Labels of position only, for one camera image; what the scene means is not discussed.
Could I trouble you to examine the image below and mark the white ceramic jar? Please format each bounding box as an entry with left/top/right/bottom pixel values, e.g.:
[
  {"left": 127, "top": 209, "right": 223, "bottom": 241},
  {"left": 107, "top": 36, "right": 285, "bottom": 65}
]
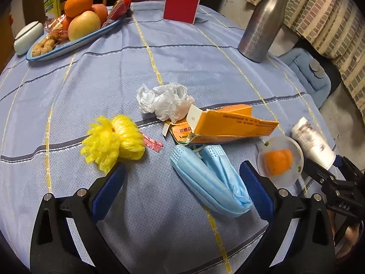
[{"left": 14, "top": 21, "right": 44, "bottom": 56}]

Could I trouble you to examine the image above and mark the large orange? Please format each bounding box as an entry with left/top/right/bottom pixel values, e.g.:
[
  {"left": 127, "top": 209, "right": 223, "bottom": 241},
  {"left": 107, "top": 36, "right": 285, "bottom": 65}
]
[{"left": 64, "top": 0, "right": 94, "bottom": 18}]

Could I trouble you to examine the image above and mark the red checkered snack stick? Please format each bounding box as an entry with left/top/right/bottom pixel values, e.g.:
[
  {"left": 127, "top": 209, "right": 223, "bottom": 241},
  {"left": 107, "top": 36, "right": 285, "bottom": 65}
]
[{"left": 105, "top": 0, "right": 132, "bottom": 27}]

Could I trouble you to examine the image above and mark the person's right hand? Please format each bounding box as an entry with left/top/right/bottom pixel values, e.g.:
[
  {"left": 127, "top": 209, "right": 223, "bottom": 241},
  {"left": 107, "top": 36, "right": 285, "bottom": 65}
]
[{"left": 344, "top": 224, "right": 361, "bottom": 249}]

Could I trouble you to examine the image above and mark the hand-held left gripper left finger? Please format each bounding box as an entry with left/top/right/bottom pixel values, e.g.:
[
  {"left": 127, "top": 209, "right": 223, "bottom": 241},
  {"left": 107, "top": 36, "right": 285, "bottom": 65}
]
[{"left": 29, "top": 163, "right": 126, "bottom": 274}]

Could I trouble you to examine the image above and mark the pile of walnuts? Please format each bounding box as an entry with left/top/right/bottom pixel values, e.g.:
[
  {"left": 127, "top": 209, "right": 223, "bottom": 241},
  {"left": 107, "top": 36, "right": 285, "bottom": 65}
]
[{"left": 31, "top": 37, "right": 56, "bottom": 57}]

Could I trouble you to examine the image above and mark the orange peel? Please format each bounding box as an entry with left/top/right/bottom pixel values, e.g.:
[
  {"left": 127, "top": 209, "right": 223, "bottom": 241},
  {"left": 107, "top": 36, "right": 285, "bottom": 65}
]
[{"left": 264, "top": 148, "right": 293, "bottom": 177}]

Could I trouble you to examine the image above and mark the yellow apple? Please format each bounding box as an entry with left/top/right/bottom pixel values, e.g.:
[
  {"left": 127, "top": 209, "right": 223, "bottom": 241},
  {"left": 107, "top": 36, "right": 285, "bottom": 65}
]
[{"left": 68, "top": 11, "right": 101, "bottom": 42}]

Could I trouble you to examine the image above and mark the yellow plastic bow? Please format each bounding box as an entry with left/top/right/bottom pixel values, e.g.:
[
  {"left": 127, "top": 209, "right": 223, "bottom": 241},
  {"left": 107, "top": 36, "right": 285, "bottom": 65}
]
[{"left": 80, "top": 115, "right": 146, "bottom": 174}]

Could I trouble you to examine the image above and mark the steel bottle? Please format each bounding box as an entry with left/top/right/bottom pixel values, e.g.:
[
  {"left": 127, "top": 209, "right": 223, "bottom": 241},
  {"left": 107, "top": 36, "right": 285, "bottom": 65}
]
[{"left": 238, "top": 0, "right": 291, "bottom": 63}]

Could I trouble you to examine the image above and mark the orange cardboard box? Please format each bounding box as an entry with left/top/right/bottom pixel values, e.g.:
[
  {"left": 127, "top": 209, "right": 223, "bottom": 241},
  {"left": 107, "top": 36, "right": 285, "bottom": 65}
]
[{"left": 162, "top": 104, "right": 279, "bottom": 146}]

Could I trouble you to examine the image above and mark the white plastic bag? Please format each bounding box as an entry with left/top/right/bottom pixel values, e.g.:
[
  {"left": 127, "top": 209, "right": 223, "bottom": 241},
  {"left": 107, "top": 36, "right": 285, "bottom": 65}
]
[{"left": 136, "top": 82, "right": 195, "bottom": 123}]

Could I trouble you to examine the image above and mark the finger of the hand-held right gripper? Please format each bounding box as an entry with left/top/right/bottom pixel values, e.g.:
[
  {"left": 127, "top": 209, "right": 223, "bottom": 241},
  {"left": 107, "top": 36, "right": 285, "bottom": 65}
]
[
  {"left": 303, "top": 162, "right": 343, "bottom": 189},
  {"left": 335, "top": 155, "right": 365, "bottom": 179}
]

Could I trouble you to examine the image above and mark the blue striped tablecloth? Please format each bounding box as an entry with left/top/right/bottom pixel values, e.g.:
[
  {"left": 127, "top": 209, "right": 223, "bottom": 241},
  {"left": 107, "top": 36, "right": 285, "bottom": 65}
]
[{"left": 0, "top": 0, "right": 338, "bottom": 274}]

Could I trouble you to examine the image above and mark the blue face mask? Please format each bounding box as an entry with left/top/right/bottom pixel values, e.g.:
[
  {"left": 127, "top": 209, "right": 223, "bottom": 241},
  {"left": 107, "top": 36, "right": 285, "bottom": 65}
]
[{"left": 170, "top": 144, "right": 254, "bottom": 217}]

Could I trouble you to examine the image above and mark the white paper cup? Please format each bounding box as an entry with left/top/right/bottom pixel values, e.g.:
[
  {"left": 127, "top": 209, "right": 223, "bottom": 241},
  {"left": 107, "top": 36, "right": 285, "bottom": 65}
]
[{"left": 291, "top": 117, "right": 337, "bottom": 172}]

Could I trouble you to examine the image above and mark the clear bag of snacks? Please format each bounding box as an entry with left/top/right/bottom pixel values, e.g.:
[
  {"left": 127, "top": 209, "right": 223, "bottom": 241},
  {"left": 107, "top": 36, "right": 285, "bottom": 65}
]
[{"left": 43, "top": 17, "right": 70, "bottom": 45}]

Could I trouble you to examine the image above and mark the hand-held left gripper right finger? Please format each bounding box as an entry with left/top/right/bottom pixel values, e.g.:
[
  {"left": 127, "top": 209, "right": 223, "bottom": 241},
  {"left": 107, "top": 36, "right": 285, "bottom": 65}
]
[{"left": 237, "top": 161, "right": 336, "bottom": 274}]

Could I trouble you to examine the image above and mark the round clear plastic lid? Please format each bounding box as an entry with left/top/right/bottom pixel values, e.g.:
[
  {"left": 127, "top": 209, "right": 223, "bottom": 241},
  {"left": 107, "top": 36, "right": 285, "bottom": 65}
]
[{"left": 257, "top": 136, "right": 304, "bottom": 185}]

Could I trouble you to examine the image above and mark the blue oval plate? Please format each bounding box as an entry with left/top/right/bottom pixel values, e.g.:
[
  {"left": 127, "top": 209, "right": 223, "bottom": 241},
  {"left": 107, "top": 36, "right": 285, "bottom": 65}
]
[{"left": 26, "top": 11, "right": 127, "bottom": 62}]

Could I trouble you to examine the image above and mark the red card stand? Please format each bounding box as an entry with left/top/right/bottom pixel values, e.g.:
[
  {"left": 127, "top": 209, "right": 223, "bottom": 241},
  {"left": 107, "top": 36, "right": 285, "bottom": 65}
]
[{"left": 162, "top": 0, "right": 205, "bottom": 25}]

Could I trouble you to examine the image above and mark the red apple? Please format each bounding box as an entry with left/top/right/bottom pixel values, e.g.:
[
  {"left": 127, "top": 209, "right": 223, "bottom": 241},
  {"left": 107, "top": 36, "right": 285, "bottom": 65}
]
[{"left": 91, "top": 3, "right": 109, "bottom": 25}]

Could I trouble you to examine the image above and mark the beige brick pattern curtain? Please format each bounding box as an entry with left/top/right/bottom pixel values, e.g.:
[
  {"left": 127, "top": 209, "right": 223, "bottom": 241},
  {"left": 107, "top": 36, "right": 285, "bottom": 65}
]
[{"left": 245, "top": 0, "right": 365, "bottom": 109}]

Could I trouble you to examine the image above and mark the black chair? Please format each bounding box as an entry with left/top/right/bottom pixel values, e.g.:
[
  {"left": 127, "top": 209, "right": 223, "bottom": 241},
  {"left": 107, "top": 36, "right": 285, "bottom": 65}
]
[{"left": 291, "top": 38, "right": 343, "bottom": 92}]

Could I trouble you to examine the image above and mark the small red wrapper strip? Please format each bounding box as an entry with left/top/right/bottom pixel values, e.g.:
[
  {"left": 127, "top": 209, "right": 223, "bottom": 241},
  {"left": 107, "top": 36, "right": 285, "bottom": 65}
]
[{"left": 143, "top": 134, "right": 164, "bottom": 152}]

